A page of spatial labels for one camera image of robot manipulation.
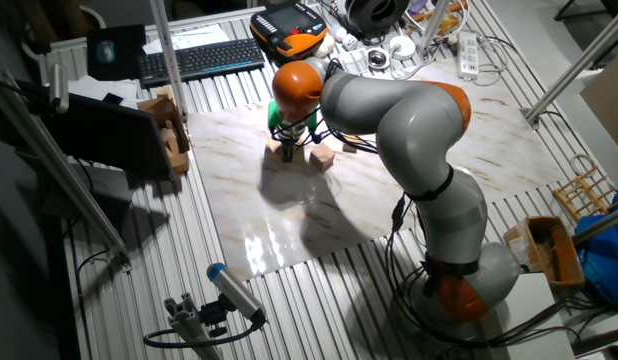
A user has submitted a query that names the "stack of white papers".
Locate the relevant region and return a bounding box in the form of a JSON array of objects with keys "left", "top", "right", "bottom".
[{"left": 67, "top": 74, "right": 140, "bottom": 109}]

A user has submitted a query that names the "white marble pattern mat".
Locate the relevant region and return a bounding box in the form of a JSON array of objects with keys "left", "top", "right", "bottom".
[{"left": 187, "top": 58, "right": 569, "bottom": 282}]

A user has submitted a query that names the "white round object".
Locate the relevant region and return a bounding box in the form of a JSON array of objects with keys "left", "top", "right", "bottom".
[{"left": 313, "top": 33, "right": 337, "bottom": 59}]

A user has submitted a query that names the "clear plastic container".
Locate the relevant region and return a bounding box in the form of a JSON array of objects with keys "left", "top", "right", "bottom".
[{"left": 337, "top": 48, "right": 370, "bottom": 76}]

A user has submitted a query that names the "orange black teach pendant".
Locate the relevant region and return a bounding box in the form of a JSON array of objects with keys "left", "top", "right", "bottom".
[{"left": 249, "top": 1, "right": 330, "bottom": 64}]

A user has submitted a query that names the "white power plug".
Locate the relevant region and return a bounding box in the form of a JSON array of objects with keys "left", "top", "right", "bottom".
[{"left": 330, "top": 23, "right": 361, "bottom": 52}]

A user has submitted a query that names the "silver round dish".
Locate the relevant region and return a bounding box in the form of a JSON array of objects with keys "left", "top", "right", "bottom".
[{"left": 366, "top": 47, "right": 391, "bottom": 71}]

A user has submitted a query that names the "black computer keyboard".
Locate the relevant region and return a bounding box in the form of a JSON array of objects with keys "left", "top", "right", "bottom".
[{"left": 137, "top": 37, "right": 267, "bottom": 90}]

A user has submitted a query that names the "brown cardboard box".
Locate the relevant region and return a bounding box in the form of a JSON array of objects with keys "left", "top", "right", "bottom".
[{"left": 136, "top": 94, "right": 192, "bottom": 176}]

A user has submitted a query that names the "white paper sheet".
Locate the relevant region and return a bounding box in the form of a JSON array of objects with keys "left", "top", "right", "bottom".
[{"left": 141, "top": 23, "right": 231, "bottom": 55}]

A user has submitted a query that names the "white round puck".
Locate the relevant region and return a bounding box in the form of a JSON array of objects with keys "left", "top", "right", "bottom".
[{"left": 388, "top": 34, "right": 418, "bottom": 62}]

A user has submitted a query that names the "black filament spool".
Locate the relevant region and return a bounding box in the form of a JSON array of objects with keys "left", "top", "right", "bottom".
[{"left": 344, "top": 0, "right": 411, "bottom": 37}]

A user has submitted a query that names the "black monitor screen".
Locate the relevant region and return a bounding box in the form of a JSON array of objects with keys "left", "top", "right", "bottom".
[{"left": 36, "top": 91, "right": 176, "bottom": 177}]

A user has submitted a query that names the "black mouse pad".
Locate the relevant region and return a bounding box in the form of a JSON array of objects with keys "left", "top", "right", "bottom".
[{"left": 85, "top": 23, "right": 148, "bottom": 82}]

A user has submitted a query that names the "white power strip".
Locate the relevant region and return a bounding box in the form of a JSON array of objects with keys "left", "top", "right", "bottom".
[{"left": 456, "top": 31, "right": 480, "bottom": 80}]

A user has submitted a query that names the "dark computer mouse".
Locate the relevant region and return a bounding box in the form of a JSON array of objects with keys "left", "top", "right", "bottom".
[{"left": 95, "top": 39, "right": 117, "bottom": 65}]

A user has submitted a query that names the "slanted aluminium profile beam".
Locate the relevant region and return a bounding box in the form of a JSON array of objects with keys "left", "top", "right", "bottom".
[{"left": 0, "top": 69, "right": 134, "bottom": 274}]

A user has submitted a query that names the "orange brown bin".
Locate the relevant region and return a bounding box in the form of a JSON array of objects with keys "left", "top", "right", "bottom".
[{"left": 503, "top": 214, "right": 586, "bottom": 291}]

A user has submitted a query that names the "wooden lattice rack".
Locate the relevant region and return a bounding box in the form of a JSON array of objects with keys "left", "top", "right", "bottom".
[{"left": 552, "top": 153, "right": 618, "bottom": 224}]

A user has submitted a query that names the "brown cardboard sheet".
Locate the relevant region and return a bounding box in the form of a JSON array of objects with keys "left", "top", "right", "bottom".
[{"left": 579, "top": 47, "right": 618, "bottom": 161}]

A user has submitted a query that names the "blue bag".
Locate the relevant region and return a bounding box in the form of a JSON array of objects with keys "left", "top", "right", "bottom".
[{"left": 573, "top": 192, "right": 618, "bottom": 307}]

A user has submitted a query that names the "silver camera with blue end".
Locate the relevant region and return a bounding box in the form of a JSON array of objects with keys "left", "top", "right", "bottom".
[{"left": 205, "top": 261, "right": 268, "bottom": 324}]

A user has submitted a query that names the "aluminium profile post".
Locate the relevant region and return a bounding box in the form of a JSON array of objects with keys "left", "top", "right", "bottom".
[
  {"left": 521, "top": 2, "right": 618, "bottom": 127},
  {"left": 416, "top": 0, "right": 451, "bottom": 57},
  {"left": 148, "top": 0, "right": 189, "bottom": 121}
]

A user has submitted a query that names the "black camera clamp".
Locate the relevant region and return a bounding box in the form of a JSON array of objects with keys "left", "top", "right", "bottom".
[{"left": 198, "top": 293, "right": 236, "bottom": 339}]

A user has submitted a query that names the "short aluminium mount profile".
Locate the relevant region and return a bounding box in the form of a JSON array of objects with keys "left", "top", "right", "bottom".
[{"left": 163, "top": 291, "right": 225, "bottom": 360}]

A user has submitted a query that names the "black camera cable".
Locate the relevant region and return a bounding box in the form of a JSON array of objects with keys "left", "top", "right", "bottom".
[{"left": 142, "top": 312, "right": 268, "bottom": 350}]

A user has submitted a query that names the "silver depth camera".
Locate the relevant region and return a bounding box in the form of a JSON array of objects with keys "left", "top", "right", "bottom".
[{"left": 47, "top": 62, "right": 71, "bottom": 115}]

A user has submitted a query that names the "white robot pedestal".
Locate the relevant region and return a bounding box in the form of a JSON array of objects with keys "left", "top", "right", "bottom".
[{"left": 493, "top": 272, "right": 578, "bottom": 360}]

